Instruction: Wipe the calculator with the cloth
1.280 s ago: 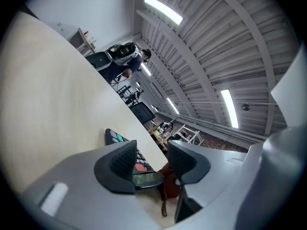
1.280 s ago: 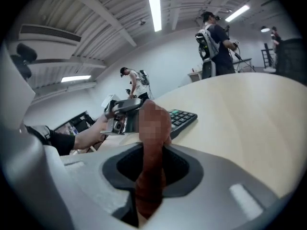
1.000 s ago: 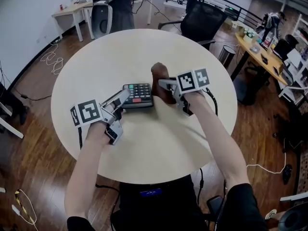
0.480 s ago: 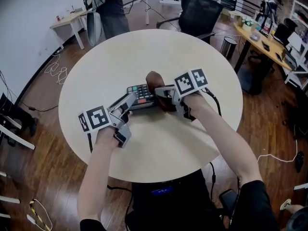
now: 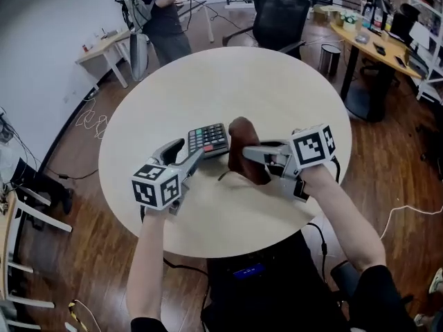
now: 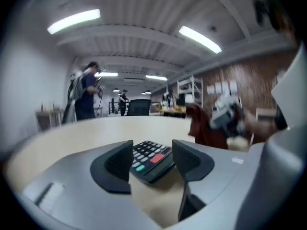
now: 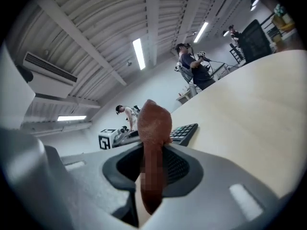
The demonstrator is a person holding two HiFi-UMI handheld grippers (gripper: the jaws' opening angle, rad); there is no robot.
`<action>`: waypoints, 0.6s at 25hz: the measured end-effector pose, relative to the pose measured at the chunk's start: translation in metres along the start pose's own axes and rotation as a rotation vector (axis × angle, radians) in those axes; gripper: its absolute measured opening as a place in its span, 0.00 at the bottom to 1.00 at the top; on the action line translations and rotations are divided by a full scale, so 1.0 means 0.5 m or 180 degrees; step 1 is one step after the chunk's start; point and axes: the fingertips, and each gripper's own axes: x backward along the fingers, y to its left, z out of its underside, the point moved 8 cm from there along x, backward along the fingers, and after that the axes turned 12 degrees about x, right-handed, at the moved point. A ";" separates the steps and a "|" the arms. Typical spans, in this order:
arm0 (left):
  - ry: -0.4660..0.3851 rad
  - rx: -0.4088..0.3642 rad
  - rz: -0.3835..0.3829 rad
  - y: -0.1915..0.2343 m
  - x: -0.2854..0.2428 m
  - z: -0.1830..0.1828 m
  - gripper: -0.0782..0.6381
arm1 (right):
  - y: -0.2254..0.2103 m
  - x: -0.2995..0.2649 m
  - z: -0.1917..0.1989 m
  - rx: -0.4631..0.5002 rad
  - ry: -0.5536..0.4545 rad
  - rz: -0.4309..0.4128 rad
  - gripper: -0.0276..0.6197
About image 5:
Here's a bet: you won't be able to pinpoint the grey backpack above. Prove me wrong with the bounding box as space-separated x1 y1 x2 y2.
112 0 155 33

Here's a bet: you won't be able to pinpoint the white metal shelf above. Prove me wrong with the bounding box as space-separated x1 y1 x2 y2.
406 0 443 105

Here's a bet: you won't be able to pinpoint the blue badge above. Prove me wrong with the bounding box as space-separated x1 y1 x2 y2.
232 263 266 279

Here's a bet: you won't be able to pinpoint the potted white flower plant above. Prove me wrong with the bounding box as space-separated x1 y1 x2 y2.
336 10 360 33

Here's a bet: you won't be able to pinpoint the grey shell chair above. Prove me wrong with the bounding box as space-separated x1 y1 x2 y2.
129 32 150 82

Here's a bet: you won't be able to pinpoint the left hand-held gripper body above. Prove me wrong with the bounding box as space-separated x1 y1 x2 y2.
131 156 191 216

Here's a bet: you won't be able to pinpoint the person's right forearm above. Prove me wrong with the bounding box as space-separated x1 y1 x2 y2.
300 164 387 276

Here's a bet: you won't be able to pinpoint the person's right hand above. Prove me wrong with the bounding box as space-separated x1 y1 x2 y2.
268 153 291 169

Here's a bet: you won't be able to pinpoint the yellow black striped cable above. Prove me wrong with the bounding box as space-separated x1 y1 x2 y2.
66 299 101 332

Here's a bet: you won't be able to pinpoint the light wooden desk white legs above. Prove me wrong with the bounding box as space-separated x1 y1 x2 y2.
75 29 134 89

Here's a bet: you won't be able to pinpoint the white sneaker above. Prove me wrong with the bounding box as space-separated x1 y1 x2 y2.
428 267 443 295
413 311 434 328

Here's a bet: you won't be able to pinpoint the black cable tangle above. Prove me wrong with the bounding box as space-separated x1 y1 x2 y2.
0 106 41 174

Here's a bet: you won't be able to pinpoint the dark wooden desk white legs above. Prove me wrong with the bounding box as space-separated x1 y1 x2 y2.
172 0 216 44

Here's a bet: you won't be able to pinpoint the cardboard box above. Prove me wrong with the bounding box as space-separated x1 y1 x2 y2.
312 3 344 23

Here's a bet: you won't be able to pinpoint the black mesh office chair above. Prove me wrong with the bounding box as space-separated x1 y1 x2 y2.
223 0 311 61

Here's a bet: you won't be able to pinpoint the yellow oval table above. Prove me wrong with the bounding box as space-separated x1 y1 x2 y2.
329 12 425 123

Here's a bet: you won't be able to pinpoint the black battery pack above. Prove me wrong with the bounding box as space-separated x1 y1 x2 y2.
330 260 361 301

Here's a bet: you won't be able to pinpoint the black calculator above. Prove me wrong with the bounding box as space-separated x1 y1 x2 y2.
188 122 232 159

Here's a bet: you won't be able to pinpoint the black adapter cable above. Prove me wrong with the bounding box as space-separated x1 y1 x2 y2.
44 166 100 181

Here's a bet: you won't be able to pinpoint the person's black shirt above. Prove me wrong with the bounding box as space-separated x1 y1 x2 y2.
129 232 419 332

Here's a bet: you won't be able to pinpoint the person's left forearm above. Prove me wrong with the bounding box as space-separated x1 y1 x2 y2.
126 207 174 324

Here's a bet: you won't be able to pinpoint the metal trash bin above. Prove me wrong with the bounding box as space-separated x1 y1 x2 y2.
318 44 343 77

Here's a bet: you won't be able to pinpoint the white frame desk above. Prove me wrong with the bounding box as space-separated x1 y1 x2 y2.
0 184 74 332

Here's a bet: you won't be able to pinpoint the coiled white cable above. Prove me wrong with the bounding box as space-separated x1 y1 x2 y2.
75 97 110 140

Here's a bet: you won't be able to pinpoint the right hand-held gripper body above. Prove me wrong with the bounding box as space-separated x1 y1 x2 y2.
264 123 337 203

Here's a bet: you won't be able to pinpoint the black headrest office chair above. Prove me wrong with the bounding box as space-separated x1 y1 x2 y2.
390 2 422 45

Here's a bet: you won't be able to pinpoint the brown cloth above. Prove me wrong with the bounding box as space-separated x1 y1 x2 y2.
217 116 273 186

